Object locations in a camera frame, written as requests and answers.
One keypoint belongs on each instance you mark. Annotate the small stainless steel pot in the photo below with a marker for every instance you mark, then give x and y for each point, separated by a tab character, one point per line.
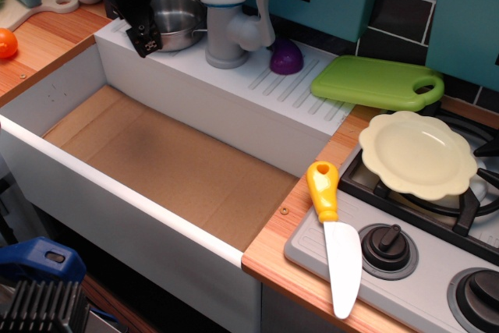
182	23

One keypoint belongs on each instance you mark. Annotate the white toy sink basin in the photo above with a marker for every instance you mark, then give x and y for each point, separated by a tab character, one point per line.
271	117

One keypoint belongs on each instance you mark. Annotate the black finned heat sink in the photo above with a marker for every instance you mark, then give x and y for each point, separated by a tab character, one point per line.
45	307

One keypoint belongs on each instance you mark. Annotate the grey toy faucet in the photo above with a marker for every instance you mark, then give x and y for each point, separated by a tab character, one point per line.
232	35

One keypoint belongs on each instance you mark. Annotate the beige wooden cutting board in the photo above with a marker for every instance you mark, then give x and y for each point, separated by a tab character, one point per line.
27	1

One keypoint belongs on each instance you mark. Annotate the orange toy fruit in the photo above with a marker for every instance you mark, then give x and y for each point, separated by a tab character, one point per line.
8	43

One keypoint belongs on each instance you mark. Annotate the purple toy eggplant half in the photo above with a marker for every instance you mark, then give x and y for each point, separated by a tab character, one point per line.
286	57

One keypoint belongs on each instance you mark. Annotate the brown cardboard sheet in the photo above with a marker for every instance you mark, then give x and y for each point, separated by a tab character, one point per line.
216	187

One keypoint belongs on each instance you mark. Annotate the green plastic cutting board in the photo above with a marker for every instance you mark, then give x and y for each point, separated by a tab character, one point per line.
394	86

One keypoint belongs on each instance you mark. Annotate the blue clamp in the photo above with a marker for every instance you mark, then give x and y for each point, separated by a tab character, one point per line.
43	260

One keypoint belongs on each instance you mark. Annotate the cream scalloped plastic plate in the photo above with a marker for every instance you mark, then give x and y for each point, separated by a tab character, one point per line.
417	155

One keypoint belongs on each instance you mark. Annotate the teal cabinet right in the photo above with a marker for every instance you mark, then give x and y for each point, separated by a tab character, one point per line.
464	41

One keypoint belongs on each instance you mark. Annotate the black stove knob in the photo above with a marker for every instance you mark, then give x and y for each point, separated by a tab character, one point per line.
388	252
472	297

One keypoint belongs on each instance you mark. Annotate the grey toy stove top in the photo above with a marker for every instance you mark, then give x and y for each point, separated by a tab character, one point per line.
432	266

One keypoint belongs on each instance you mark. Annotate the black burner grate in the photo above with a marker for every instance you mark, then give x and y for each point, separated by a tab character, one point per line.
468	220

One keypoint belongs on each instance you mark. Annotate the yellow handled toy knife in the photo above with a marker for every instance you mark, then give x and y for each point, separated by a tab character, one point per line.
343	246

